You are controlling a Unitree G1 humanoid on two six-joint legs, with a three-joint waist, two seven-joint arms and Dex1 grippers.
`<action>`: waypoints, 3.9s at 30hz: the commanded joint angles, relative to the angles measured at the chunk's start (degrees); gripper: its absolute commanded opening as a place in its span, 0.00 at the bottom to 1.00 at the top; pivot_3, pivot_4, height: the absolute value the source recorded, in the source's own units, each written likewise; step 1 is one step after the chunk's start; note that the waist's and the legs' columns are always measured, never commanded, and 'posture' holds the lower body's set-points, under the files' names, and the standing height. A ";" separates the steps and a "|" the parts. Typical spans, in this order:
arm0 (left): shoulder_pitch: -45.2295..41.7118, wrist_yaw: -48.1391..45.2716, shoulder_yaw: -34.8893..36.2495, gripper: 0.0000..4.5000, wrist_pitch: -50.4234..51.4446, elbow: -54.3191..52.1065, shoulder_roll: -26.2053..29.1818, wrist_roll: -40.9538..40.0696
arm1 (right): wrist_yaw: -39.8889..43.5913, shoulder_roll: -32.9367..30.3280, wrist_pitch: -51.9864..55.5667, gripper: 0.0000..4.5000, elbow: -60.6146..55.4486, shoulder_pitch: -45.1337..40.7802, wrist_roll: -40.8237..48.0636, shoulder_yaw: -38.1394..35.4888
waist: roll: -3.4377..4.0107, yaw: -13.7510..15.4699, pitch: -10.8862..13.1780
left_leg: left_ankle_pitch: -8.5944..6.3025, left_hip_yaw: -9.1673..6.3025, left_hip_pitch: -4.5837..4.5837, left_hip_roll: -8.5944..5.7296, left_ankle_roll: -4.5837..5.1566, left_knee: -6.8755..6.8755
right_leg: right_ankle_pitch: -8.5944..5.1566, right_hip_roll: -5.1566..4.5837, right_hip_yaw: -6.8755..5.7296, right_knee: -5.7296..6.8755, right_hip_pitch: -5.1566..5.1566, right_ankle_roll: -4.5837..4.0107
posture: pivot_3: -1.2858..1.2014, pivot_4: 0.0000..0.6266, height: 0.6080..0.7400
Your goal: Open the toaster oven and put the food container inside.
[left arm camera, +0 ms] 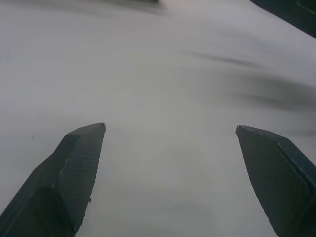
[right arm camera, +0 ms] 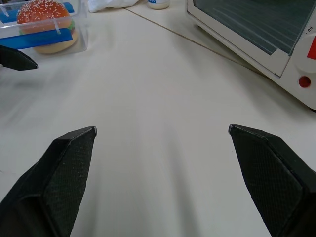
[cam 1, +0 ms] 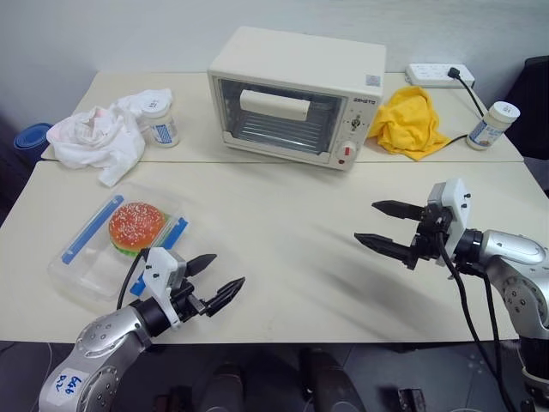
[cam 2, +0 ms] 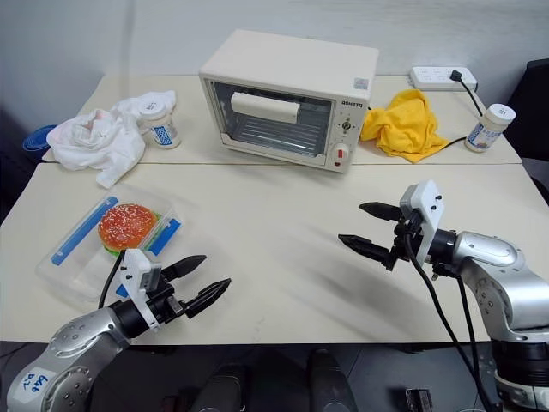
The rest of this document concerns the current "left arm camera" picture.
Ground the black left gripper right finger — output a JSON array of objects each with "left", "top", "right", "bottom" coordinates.
[{"left": 235, "top": 124, "right": 316, "bottom": 237}]

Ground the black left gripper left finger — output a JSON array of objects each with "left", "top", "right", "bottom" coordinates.
[{"left": 0, "top": 122, "right": 107, "bottom": 237}]

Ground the dark object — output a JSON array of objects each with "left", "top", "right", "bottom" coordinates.
[{"left": 249, "top": 0, "right": 316, "bottom": 39}]

